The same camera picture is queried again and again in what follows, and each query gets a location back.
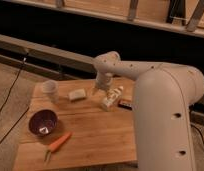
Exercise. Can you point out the black and orange snack bar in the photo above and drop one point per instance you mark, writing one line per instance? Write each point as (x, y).
(126, 104)

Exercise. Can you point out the white plastic bottle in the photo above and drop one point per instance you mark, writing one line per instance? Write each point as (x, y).
(112, 96)

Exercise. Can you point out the white sponge block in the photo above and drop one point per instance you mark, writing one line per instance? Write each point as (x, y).
(77, 94)

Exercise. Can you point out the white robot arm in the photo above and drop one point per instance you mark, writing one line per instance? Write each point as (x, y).
(162, 95)

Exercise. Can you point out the dark purple bowl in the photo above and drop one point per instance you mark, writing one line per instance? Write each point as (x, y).
(43, 122)

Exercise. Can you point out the wooden table board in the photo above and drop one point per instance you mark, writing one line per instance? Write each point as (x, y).
(98, 136)

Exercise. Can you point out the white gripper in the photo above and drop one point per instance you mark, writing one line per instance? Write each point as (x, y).
(103, 82)

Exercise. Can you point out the orange toy carrot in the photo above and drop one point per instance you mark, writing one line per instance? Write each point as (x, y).
(54, 146)

